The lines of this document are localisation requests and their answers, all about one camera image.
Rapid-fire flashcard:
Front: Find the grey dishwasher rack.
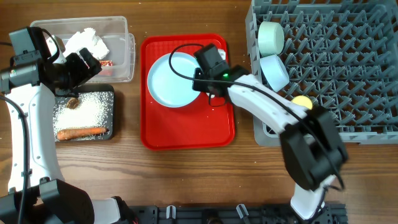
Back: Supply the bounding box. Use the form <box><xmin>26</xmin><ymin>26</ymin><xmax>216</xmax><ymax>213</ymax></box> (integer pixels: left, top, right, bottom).
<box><xmin>245</xmin><ymin>0</ymin><xmax>397</xmax><ymax>144</ymax></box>

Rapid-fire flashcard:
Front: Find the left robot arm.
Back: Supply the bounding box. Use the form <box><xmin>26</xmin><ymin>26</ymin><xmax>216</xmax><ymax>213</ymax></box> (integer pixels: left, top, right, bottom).
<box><xmin>1</xmin><ymin>27</ymin><xmax>139</xmax><ymax>223</ymax></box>

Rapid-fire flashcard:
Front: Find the light blue plate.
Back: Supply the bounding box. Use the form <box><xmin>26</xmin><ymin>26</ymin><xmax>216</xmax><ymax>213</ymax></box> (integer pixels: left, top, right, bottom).
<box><xmin>147</xmin><ymin>52</ymin><xmax>200</xmax><ymax>108</ymax></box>

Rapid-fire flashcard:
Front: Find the white napkin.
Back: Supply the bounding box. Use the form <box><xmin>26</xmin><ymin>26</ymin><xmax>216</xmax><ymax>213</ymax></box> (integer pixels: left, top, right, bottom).
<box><xmin>63</xmin><ymin>27</ymin><xmax>109</xmax><ymax>60</ymax></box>

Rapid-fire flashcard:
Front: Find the yellow cup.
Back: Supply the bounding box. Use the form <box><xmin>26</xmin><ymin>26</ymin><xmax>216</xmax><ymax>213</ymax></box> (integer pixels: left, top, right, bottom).
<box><xmin>291</xmin><ymin>95</ymin><xmax>313</xmax><ymax>110</ymax></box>

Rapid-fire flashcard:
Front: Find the green bowl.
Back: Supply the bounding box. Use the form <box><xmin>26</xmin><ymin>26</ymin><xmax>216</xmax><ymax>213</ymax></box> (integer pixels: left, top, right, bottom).
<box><xmin>257</xmin><ymin>22</ymin><xmax>285</xmax><ymax>57</ymax></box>

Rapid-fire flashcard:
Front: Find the black plastic tray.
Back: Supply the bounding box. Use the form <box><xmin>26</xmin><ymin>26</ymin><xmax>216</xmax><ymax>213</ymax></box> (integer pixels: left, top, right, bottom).
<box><xmin>53</xmin><ymin>83</ymin><xmax>115</xmax><ymax>142</ymax></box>

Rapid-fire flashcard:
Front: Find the red snack wrapper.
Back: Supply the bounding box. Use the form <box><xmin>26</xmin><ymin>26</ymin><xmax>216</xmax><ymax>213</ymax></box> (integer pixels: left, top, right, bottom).
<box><xmin>99</xmin><ymin>60</ymin><xmax>113</xmax><ymax>77</ymax></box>

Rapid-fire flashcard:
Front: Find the clear plastic waste bin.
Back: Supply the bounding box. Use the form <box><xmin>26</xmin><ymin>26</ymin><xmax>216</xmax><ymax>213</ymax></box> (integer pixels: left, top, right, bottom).
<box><xmin>31</xmin><ymin>16</ymin><xmax>136</xmax><ymax>83</ymax></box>

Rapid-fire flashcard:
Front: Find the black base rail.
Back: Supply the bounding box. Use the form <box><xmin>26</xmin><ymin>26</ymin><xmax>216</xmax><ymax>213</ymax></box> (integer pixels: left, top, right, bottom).
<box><xmin>124</xmin><ymin>203</ymin><xmax>348</xmax><ymax>224</ymax></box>

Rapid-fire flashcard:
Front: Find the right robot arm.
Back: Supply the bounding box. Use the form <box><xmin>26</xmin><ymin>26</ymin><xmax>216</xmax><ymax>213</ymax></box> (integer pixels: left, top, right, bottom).
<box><xmin>193</xmin><ymin>44</ymin><xmax>348</xmax><ymax>223</ymax></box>

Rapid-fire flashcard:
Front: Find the white rice pile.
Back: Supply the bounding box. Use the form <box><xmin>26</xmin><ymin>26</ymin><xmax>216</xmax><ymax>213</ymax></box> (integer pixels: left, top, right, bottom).
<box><xmin>53</xmin><ymin>91</ymin><xmax>114</xmax><ymax>141</ymax></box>

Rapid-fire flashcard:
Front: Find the red serving tray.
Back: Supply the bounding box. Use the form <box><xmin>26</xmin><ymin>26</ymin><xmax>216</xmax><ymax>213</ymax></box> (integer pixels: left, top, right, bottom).
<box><xmin>140</xmin><ymin>34</ymin><xmax>235</xmax><ymax>150</ymax></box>

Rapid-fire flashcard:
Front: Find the light blue bowl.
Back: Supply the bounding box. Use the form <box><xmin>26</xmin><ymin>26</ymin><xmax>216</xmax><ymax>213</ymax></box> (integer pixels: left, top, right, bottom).
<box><xmin>260</xmin><ymin>55</ymin><xmax>290</xmax><ymax>91</ymax></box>

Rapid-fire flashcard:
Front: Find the brown food scrap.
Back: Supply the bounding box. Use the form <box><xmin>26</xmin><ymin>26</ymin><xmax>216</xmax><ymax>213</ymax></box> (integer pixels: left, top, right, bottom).
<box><xmin>66</xmin><ymin>98</ymin><xmax>80</xmax><ymax>110</ymax></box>

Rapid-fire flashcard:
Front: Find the orange carrot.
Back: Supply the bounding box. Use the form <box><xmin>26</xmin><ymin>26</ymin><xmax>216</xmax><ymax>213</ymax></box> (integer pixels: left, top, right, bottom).
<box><xmin>57</xmin><ymin>127</ymin><xmax>108</xmax><ymax>141</ymax></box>

